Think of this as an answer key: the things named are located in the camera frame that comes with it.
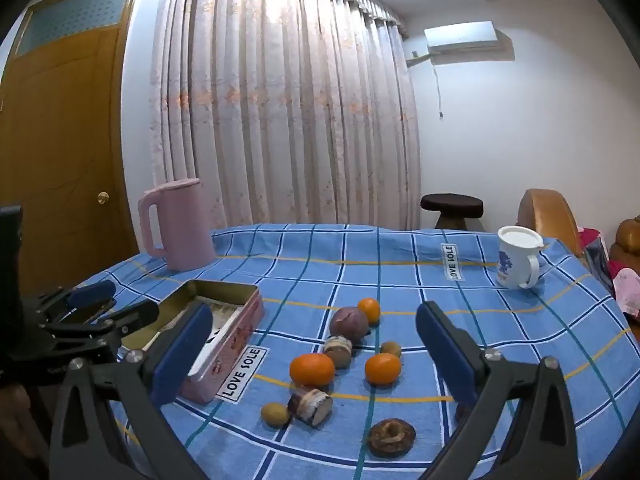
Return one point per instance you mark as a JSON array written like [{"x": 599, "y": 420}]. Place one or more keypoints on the brown leather sofa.
[{"x": 629, "y": 237}]

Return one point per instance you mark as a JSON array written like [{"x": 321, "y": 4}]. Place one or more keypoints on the white air conditioner pipe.
[{"x": 419, "y": 58}]

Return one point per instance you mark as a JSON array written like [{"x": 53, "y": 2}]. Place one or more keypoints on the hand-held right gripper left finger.
[{"x": 182, "y": 355}]

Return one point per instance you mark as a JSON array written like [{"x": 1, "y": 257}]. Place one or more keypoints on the brown shiitake mushroom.
[{"x": 391, "y": 437}]

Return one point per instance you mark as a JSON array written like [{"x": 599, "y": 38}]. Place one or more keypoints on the pink kettle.
[{"x": 182, "y": 230}]

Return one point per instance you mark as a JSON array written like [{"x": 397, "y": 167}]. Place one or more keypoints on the blue plaid tablecloth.
[{"x": 350, "y": 270}]

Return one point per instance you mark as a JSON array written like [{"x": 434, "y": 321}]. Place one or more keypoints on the brown leather armchair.
[{"x": 547, "y": 215}]

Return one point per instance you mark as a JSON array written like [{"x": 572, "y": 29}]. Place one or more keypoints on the white air conditioner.
[{"x": 465, "y": 40}]

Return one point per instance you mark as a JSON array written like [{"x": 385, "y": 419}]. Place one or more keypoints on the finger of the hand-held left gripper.
[
  {"x": 92, "y": 292},
  {"x": 135, "y": 316}
]

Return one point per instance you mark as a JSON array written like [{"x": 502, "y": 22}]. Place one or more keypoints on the dark round stool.
[{"x": 451, "y": 204}]

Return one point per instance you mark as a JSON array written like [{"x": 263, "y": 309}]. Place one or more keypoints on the pink patterned curtain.
[{"x": 275, "y": 110}]

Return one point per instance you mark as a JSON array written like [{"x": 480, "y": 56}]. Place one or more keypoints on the white cup with blue print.
[{"x": 515, "y": 257}]

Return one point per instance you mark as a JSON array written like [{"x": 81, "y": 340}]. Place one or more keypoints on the wooden door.
[{"x": 60, "y": 135}]

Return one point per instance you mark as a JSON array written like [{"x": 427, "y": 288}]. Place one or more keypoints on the dark shiny plastic bag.
[{"x": 598, "y": 262}]

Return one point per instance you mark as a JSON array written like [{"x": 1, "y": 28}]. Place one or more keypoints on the orange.
[
  {"x": 369, "y": 309},
  {"x": 312, "y": 370},
  {"x": 382, "y": 368}
]

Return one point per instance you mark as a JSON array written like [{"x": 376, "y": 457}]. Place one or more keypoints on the pink tin box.
[{"x": 235, "y": 345}]

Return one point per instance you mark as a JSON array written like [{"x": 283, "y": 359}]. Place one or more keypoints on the pink floral cushion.
[{"x": 628, "y": 290}]

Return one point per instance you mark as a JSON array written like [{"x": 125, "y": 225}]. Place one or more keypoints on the purple round fruit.
[{"x": 348, "y": 322}]

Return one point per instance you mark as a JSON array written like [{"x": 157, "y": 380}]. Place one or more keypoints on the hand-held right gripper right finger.
[{"x": 444, "y": 352}]

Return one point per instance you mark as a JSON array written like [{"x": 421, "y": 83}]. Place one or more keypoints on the brass door knob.
[{"x": 103, "y": 197}]

